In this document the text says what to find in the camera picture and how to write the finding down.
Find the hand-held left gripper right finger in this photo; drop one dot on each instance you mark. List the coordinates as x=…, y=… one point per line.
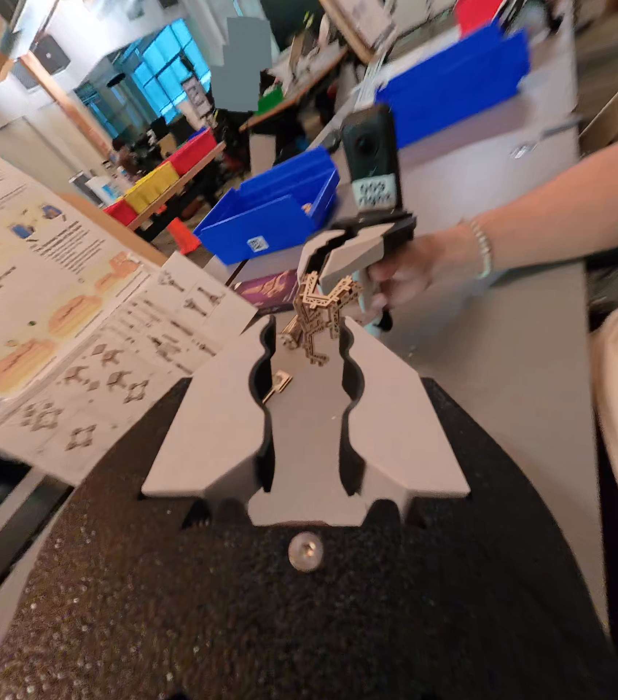
x=402, y=437

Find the purple box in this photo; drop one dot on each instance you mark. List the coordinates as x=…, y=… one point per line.
x=265, y=290

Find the black and white instruction sheet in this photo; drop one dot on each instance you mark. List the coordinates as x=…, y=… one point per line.
x=139, y=355

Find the yellow plastic bin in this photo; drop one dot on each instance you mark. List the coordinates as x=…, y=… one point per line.
x=150, y=188

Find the black wall speaker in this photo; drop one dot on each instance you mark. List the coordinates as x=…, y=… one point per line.
x=51, y=54

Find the orange cone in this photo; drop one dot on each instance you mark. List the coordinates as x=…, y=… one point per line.
x=184, y=238

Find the blue plastic bin with label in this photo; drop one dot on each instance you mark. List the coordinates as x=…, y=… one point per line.
x=265, y=219

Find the large blue plastic bin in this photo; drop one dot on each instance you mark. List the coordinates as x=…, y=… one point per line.
x=451, y=87

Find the small wooden puzzle piece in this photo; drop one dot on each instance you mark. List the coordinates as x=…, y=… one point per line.
x=277, y=384

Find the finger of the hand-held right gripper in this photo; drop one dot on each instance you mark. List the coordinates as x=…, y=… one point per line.
x=352, y=260
x=309, y=257

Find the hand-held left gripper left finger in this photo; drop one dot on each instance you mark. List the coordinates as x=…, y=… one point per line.
x=210, y=437

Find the person's right hand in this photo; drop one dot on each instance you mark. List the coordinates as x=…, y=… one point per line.
x=429, y=262

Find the red plastic bin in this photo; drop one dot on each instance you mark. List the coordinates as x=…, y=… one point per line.
x=194, y=150
x=120, y=212

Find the grey desk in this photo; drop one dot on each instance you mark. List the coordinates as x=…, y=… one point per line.
x=506, y=372

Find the green plastic bin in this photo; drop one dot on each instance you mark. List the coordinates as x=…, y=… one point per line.
x=270, y=100

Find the black and white marker poster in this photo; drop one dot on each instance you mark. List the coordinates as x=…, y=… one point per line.
x=197, y=97

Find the large window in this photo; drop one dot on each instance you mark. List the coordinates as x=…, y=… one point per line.
x=161, y=71

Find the wooden puzzle model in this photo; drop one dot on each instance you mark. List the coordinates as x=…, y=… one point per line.
x=320, y=317

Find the person's right forearm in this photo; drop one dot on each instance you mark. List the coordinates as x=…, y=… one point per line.
x=560, y=219

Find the colour instruction sheet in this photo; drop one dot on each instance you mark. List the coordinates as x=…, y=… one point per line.
x=30, y=284

